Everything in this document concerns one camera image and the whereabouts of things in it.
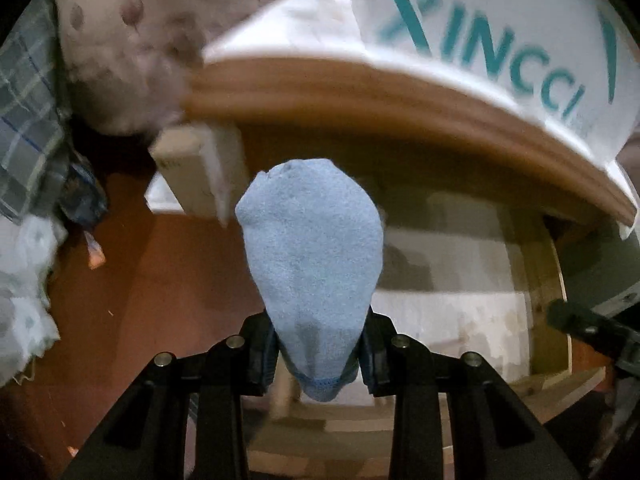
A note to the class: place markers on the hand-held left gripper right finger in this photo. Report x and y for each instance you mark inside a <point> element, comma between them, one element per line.
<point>369,360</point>

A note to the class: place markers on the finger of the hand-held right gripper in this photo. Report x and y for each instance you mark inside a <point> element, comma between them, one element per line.
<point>585,327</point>

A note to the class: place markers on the grey plaid blanket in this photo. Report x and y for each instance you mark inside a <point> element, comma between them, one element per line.
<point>30,110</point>

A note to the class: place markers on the light blue sock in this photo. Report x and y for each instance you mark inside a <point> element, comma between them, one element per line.
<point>310,260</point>

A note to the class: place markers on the white lace cloth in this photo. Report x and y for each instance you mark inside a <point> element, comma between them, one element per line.
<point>25,300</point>

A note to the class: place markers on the white shoe box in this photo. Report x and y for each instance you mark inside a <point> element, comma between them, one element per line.
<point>500,10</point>

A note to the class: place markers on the small orange wrapper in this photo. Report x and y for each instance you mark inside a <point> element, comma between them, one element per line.
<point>95,252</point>

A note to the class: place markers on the blue plastic packet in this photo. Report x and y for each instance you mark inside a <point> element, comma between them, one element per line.
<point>82,195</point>

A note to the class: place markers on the wooden nightstand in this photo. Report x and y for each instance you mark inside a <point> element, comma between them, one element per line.
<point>400,110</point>

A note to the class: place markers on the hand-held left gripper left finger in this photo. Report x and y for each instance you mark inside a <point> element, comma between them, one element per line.
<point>266,357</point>

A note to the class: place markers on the flat white box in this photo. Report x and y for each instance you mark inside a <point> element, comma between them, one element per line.
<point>162,197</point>

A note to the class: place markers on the beige leaf print curtain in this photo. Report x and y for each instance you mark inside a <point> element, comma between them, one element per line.
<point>150,35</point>

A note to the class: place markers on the grey storage box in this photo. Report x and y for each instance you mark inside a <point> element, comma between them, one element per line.
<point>600,270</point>

